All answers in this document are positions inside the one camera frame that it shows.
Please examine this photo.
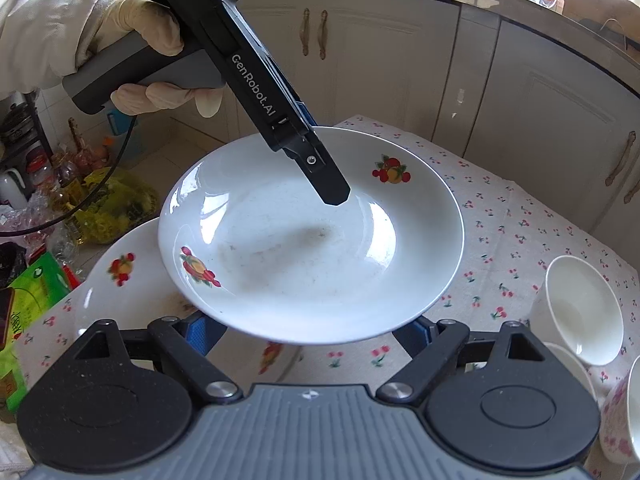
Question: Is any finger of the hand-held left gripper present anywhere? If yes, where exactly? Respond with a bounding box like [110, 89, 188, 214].
[261, 51, 317, 131]
[272, 127, 352, 207]

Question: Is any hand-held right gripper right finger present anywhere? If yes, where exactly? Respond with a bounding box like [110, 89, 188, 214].
[376, 316, 558, 403]

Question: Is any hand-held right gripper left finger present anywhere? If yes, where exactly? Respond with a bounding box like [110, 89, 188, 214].
[60, 311, 243, 403]

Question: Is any white plate fruit print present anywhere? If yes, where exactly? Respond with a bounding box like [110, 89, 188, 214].
[157, 126, 466, 346]
[74, 217, 303, 387]

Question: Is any white bowl pink floral print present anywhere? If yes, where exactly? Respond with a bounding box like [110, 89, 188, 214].
[597, 355, 640, 465]
[542, 341, 599, 403]

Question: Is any plain white bowl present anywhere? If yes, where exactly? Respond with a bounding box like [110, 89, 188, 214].
[529, 255, 625, 367]

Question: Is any person's left forearm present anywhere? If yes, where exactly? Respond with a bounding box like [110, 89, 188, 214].
[0, 0, 126, 103]

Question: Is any person's left hand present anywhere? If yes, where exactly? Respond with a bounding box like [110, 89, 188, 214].
[75, 0, 223, 120]

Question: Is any cherry print tablecloth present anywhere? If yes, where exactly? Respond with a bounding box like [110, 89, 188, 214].
[17, 115, 640, 480]

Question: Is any blue plastic item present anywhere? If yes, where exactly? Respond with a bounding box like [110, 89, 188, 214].
[106, 107, 139, 136]

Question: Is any yellow plastic bag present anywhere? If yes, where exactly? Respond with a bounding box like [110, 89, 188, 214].
[72, 167, 162, 246]

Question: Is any large green packet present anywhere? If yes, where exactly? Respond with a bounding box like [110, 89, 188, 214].
[0, 252, 73, 411]

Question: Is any brown glass bottle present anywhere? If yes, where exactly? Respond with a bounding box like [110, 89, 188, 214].
[67, 117, 94, 172]

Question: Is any clear plastic bag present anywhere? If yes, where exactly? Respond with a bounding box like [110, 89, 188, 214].
[0, 195, 76, 256]

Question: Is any black plastic bag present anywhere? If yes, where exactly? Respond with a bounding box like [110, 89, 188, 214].
[0, 242, 29, 288]

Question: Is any white plastic jug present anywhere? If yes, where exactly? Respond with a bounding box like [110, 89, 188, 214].
[0, 167, 29, 211]

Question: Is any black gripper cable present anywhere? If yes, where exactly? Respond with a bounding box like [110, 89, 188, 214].
[0, 112, 136, 236]

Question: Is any thin wire rack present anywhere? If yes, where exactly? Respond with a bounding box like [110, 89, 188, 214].
[599, 17, 632, 41]

